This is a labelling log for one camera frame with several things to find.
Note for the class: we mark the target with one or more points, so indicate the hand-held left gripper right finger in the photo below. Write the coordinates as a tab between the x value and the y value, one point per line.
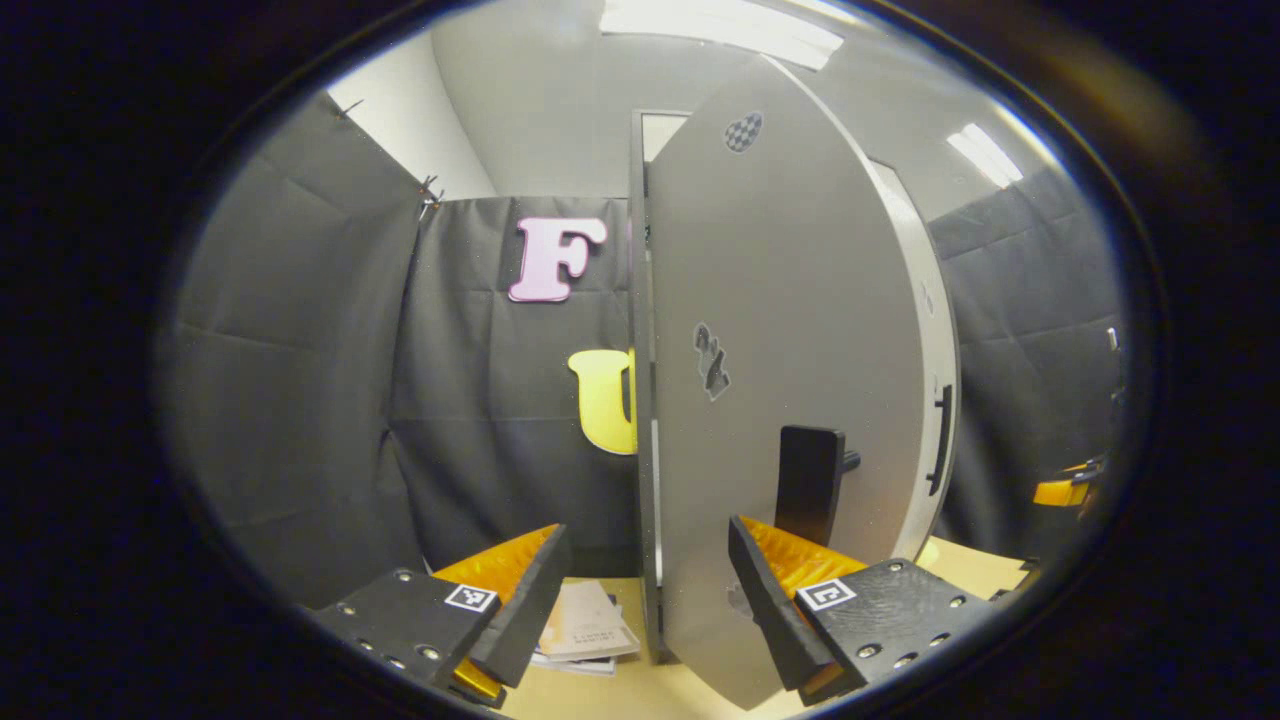
775	610

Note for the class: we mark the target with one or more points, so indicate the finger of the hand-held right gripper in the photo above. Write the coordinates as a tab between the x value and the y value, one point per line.
1065	488

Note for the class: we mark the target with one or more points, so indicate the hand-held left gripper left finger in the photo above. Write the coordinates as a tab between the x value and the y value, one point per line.
525	610

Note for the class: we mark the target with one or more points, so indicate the white cabinet door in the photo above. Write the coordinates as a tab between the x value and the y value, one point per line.
938	330
800	280

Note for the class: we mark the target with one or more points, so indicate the white cabinet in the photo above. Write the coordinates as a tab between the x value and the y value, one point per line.
641	250

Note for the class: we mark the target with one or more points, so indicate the paper booklet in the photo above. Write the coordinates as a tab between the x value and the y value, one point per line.
585	625

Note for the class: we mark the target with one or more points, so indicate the small ceiling light panel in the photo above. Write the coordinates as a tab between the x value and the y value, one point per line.
985	155

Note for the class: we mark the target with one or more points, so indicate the black backdrop cloth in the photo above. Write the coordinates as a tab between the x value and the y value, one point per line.
300	400

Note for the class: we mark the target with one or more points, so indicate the metal cloth clip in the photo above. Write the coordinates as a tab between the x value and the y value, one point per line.
431	198

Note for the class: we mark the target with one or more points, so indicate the large ceiling light panel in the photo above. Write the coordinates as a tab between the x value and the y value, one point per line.
720	25

